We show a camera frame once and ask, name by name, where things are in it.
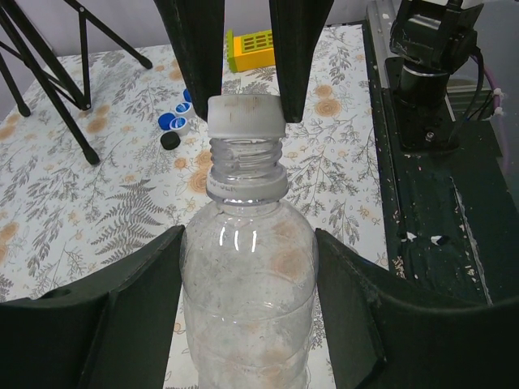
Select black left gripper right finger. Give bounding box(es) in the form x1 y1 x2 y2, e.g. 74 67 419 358
315 229 518 388

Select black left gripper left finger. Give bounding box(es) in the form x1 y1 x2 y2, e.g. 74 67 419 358
1 226 184 388

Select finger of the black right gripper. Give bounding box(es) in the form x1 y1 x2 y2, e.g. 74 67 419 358
154 0 225 120
269 0 333 123

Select clear plastic bottle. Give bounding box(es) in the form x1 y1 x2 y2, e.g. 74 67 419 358
181 139 318 388

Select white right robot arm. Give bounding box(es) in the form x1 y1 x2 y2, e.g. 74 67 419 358
155 0 483 123

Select plain blue bottle cap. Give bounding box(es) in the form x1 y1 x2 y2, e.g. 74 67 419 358
157 113 175 130

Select black bottle cap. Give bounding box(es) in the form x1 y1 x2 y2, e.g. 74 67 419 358
160 131 181 150

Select yellow green toy blocks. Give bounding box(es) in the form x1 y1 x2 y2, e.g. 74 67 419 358
225 29 275 73

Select black music stand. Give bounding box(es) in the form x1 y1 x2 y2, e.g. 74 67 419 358
1 1 152 165

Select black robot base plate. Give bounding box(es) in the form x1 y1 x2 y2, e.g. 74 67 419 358
367 1 518 305

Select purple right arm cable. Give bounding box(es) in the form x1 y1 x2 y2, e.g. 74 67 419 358
484 66 512 171

